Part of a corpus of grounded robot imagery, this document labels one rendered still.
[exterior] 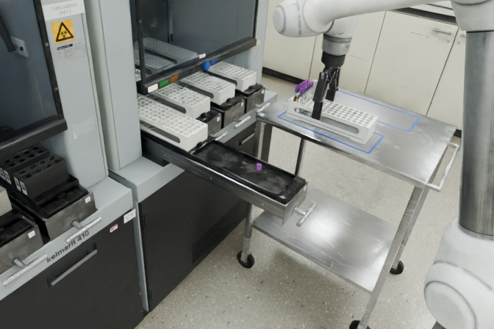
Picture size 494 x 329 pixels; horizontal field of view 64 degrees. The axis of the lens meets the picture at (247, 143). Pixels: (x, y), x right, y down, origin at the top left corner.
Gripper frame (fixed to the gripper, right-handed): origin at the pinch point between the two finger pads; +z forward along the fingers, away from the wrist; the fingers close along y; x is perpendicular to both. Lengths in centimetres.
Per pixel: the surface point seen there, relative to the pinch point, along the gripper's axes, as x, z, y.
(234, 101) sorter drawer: 31.8, 5.5, -7.7
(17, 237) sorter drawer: 32, 7, -93
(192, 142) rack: 24.1, 3.3, -42.0
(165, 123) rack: 35, 1, -42
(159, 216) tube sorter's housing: 32, 32, -50
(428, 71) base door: -11, 41, 188
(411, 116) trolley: -25.8, 5.4, 26.5
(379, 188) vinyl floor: -16, 87, 90
